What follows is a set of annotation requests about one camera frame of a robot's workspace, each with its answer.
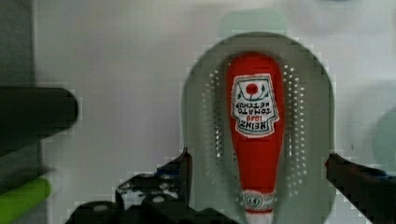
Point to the green marker tube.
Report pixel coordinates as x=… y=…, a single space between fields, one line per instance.
x=16 y=202

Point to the green oval strainer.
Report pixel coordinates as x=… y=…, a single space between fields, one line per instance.
x=303 y=194

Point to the red ketchup bottle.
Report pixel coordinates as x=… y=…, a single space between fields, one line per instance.
x=255 y=97

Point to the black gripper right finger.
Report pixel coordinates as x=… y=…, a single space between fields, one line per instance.
x=371 y=191

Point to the black cylinder container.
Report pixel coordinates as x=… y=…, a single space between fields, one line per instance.
x=28 y=115

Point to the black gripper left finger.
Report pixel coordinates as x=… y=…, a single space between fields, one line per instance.
x=161 y=197

